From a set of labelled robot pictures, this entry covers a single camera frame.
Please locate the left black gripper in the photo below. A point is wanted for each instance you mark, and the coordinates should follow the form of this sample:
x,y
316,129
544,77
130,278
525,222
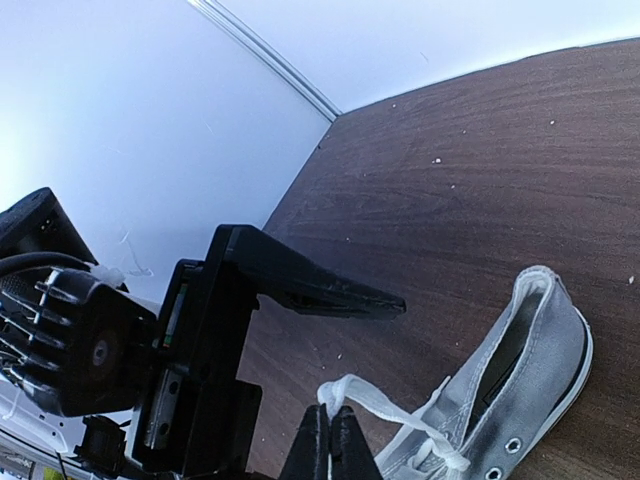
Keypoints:
x,y
156,390

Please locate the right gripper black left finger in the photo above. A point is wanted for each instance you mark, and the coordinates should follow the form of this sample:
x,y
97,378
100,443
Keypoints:
x,y
308,457

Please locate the left aluminium frame post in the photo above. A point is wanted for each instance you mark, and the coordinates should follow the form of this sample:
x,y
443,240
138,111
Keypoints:
x,y
238,31

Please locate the grey sneaker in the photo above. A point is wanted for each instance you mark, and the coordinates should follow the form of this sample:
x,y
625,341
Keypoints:
x,y
483,421

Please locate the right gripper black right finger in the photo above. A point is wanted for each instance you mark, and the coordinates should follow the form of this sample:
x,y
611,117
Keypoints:
x,y
351,458

